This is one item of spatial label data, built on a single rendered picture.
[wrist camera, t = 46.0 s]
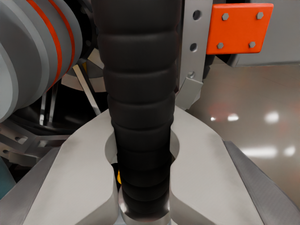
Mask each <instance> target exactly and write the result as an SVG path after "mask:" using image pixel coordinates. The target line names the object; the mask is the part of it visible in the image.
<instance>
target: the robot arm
mask: <svg viewBox="0 0 300 225"><path fill-rule="evenodd" d="M173 115H174V121H173V123H172V125H171V134H170V152H171V153H172V154H173V156H174V158H175V161H174V162H173V163H172V165H171V168H170V186H169V210H170V216H171V218H172V220H173V221H174V222H175V223H176V224H178V225H300V209H299V208H298V206H297V205H296V204H295V203H294V202H293V201H292V200H291V198H290V197H289V196H288V195H287V194H286V193H285V192H284V191H283V190H282V189H281V188H280V187H279V186H278V185H277V184H276V183H275V182H274V181H273V180H272V179H270V178H269V177H268V176H267V175H266V174H265V173H264V172H263V171H262V170H261V169H260V168H259V167H258V166H257V165H256V164H255V163H254V162H253V161H251V160H250V159H249V158H248V157H247V156H246V155H245V154H244V153H243V152H242V151H241V150H240V149H239V148H238V147H237V146H236V145H235V144H233V143H232V142H231V141H224V140H223V139H222V138H221V137H220V136H219V135H218V134H217V133H216V132H215V131H214V130H213V129H211V128H210V127H209V126H207V125H206V124H205V123H203V122H202V121H200V120H199V119H197V118H195V117H194V116H192V115H191V114H189V113H187V112H186V111H184V110H182V109H180V108H179V107H177V106H175V111H174V114H173ZM116 154H117V144H116V138H115V132H114V128H113V126H112V124H111V117H110V114H109V109H107V110H105V111H104V112H102V113H101V114H100V115H98V116H96V117H95V118H93V119H92V120H90V121H89V122H88V123H86V124H84V125H83V126H82V127H80V128H79V129H78V130H77V131H75V132H74V133H73V134H72V135H71V136H70V137H69V138H68V139H67V140H66V141H65V142H64V143H63V144H62V145H61V146H60V147H56V148H52V149H51V150H50V151H49V152H48V153H47V154H46V155H45V156H44V157H43V158H42V159H41V160H40V161H39V162H38V163H37V164H36V165H35V166H34V167H33V168H32V169H31V170H30V171H29V172H28V173H27V174H26V175H25V176H24V177H23V178H22V179H21V180H20V181H19V182H18V183H17V184H16V185H15V186H14V187H13V188H12V189H11V190H10V191H9V192H8V193H7V194H6V195H5V196H4V197H3V198H2V199H1V200H0V225H113V224H114V223H115V222H116V220H117V217H118V191H117V184H116V179H115V174H114V169H113V167H112V166H111V163H112V160H113V159H114V157H115V156H116Z"/></svg>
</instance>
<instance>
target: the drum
mask: <svg viewBox="0 0 300 225"><path fill-rule="evenodd" d="M82 46H83V39H82V33H81V29H80V25H79V23H78V21H77V19H76V17H75V15H74V13H73V12H72V10H71V9H70V7H69V6H68V5H67V4H66V2H65V1H64V0H0V123H1V122H3V121H4V120H6V119H7V118H8V117H9V116H10V115H12V114H13V113H14V112H15V111H16V110H18V109H21V108H24V107H27V106H29V105H31V104H32V103H34V102H35V101H36V100H38V99H39V98H40V97H41V96H42V95H43V94H44V93H46V92H47V91H48V90H49V89H50V88H51V87H52V86H53V85H54V84H55V83H56V82H57V81H58V80H60V79H61V78H62V77H63V76H64V75H65V74H66V73H67V72H68V71H69V70H70V69H71V68H72V67H73V66H74V65H75V64H76V63H77V61H78V59H79V58H80V55H81V52H82Z"/></svg>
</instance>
